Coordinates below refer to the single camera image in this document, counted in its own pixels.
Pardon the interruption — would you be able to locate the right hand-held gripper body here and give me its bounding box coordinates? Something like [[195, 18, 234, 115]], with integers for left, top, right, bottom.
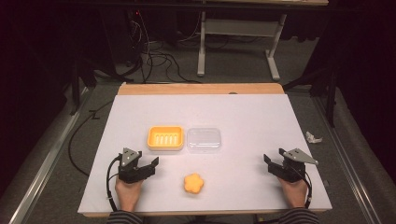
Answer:
[[277, 147, 319, 184]]

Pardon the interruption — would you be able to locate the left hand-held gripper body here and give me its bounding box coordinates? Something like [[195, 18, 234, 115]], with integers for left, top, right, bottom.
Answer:
[[117, 147, 145, 185]]

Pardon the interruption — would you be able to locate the person's left hand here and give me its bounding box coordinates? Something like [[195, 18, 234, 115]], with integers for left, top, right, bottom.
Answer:
[[114, 177, 145, 213]]

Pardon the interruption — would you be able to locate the person's right hand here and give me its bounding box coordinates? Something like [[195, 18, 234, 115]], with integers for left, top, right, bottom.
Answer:
[[277, 176, 309, 209]]

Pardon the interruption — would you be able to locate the yellow soap dish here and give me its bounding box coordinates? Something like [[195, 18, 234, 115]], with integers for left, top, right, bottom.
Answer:
[[146, 124, 186, 152]]

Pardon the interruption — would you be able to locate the crumpled white paper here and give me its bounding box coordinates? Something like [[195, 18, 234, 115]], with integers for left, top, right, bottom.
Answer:
[[304, 131, 324, 145]]

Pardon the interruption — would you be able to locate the orange flower-shaped soap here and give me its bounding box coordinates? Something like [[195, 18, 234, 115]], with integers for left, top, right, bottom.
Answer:
[[183, 172, 205, 195]]

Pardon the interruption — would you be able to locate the white table cover sheet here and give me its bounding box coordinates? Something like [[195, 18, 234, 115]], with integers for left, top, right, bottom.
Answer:
[[77, 93, 333, 216]]

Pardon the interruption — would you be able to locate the clear plastic container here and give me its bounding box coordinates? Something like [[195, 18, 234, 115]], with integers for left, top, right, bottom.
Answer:
[[186, 126, 223, 154]]

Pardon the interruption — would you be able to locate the black metal stand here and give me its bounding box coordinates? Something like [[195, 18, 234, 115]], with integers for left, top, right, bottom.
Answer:
[[322, 66, 340, 129], [68, 54, 96, 117]]

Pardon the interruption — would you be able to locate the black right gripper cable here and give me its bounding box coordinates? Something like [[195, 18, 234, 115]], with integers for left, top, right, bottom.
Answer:
[[288, 166, 314, 209]]

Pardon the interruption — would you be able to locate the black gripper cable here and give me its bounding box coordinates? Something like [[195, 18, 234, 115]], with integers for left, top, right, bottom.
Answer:
[[105, 154, 122, 213], [288, 166, 314, 209]]

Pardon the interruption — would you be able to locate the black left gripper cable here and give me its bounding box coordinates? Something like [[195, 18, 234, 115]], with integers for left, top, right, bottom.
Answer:
[[105, 154, 122, 213]]

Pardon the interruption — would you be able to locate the metal floor rail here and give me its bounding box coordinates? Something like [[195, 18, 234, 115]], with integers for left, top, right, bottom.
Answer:
[[313, 95, 376, 224], [8, 86, 92, 224]]

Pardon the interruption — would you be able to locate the black floor cable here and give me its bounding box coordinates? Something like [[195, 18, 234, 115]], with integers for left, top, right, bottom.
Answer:
[[67, 99, 114, 178]]

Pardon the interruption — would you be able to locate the tangle of black cables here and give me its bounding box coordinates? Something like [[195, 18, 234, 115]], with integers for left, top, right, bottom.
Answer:
[[125, 10, 204, 85]]

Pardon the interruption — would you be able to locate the white desk frame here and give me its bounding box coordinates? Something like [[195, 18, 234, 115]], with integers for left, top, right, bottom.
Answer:
[[196, 9, 288, 83]]

